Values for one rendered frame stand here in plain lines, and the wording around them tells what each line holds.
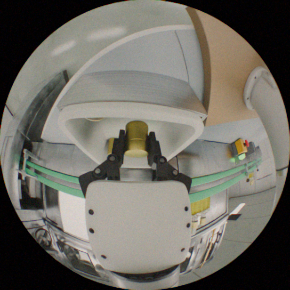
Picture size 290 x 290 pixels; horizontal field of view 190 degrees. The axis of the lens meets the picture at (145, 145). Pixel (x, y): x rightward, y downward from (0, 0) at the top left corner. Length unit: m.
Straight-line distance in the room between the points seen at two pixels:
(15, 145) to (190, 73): 0.83
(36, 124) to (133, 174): 0.78
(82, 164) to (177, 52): 0.40
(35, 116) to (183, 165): 0.92
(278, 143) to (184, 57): 0.20
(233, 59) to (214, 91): 0.07
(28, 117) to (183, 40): 0.82
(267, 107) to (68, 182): 0.60
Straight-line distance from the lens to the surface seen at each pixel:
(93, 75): 0.15
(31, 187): 0.99
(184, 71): 0.16
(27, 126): 0.80
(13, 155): 0.76
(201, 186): 0.34
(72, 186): 0.42
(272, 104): 0.20
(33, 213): 0.91
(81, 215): 0.62
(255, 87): 0.22
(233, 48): 0.17
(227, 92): 0.19
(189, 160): 0.30
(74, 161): 0.40
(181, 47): 0.15
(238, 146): 0.55
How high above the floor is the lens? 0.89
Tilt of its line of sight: 25 degrees down
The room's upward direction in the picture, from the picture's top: 179 degrees clockwise
